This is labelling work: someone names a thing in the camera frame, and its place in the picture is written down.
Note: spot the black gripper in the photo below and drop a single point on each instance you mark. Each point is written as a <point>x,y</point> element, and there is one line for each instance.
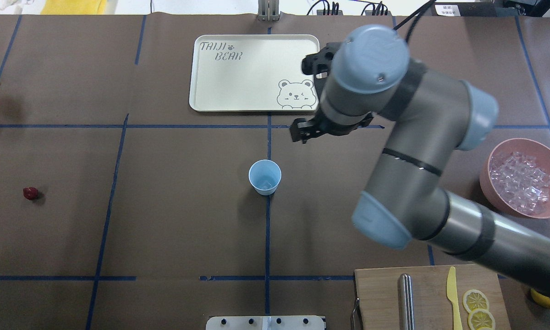
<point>304,129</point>

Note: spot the clear ice cubes pile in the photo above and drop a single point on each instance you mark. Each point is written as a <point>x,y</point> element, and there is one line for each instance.
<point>520,181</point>

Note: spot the red strawberry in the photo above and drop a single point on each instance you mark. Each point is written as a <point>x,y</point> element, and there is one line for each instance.
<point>31,193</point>

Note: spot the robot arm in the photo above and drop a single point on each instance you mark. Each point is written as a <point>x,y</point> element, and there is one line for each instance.
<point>372,73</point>

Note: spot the light blue cup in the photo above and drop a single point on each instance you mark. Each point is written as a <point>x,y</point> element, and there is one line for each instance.
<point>264,176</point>

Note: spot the cream bear tray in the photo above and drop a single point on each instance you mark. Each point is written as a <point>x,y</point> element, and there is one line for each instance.
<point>252,73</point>

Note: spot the wooden cutting board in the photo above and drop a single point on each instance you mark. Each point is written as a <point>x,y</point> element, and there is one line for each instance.
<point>377,290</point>

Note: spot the steel muddler black tip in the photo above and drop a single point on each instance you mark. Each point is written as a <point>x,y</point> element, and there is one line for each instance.
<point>405,302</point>

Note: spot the yellow plastic knife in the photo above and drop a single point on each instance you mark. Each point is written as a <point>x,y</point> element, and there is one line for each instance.
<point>452,296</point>

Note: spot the lemon slice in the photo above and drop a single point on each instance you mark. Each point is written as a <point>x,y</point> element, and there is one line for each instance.
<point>481,319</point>
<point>474,300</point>

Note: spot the pink bowl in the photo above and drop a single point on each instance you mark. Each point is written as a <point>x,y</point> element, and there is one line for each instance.
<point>522,145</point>

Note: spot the yellow cloth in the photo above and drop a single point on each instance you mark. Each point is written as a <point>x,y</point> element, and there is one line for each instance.
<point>74,7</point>

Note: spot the white crumpled bag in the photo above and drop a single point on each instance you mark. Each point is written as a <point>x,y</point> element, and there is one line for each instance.
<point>0,3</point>

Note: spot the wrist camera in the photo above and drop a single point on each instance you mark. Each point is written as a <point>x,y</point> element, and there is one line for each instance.
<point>320,62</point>

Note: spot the aluminium frame post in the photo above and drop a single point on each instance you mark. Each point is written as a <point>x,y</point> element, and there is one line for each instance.
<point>269,10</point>

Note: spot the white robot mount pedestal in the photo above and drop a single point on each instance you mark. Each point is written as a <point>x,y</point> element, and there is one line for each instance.
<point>281,322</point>

